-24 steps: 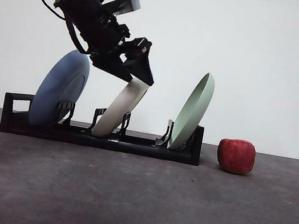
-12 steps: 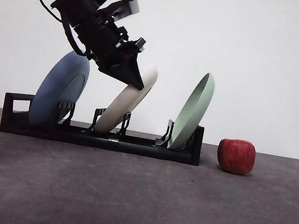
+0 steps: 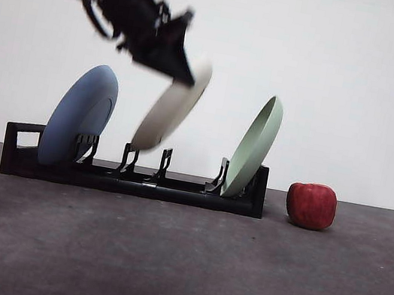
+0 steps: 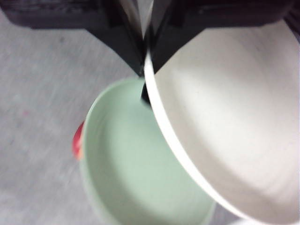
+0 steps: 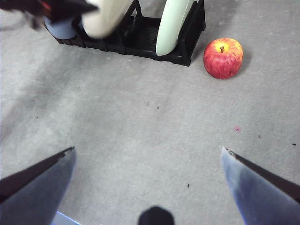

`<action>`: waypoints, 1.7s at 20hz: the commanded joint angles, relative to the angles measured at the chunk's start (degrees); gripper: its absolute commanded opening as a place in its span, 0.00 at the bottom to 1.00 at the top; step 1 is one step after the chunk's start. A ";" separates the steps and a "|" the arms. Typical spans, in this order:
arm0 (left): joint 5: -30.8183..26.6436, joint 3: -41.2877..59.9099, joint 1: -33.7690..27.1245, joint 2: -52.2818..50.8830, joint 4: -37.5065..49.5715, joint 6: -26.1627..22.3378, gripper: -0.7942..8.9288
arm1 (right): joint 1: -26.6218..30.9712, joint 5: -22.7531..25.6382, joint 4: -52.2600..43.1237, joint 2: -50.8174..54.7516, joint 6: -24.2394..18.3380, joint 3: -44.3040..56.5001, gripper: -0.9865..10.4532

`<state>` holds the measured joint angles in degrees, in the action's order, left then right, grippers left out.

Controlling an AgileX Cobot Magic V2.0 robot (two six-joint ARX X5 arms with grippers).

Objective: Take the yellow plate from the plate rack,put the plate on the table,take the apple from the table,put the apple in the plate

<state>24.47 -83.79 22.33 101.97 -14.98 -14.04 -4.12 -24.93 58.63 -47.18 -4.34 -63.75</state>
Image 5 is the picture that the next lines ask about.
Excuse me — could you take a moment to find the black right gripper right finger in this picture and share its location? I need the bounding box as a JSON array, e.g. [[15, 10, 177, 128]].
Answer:
[[221, 146, 300, 225]]

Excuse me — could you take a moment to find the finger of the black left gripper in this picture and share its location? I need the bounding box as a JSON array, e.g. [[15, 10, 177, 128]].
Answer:
[[50, 0, 99, 21]]

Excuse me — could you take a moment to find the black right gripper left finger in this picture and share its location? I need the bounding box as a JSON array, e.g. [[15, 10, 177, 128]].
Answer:
[[0, 146, 77, 225]]

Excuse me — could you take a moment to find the cream yellow plate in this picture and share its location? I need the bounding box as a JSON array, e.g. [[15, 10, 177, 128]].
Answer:
[[82, 0, 132, 38]]

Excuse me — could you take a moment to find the red apple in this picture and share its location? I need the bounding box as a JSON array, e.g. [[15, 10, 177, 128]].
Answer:
[[203, 38, 244, 80]]

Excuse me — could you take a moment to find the blue plate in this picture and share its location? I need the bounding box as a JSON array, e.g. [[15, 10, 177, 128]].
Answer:
[[44, 17, 78, 39]]

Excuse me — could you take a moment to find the black plastic plate rack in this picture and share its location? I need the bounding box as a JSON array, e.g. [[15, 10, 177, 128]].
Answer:
[[44, 0, 206, 67]]

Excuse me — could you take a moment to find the green plate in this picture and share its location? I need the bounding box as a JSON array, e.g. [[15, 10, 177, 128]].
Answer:
[[156, 0, 195, 56]]

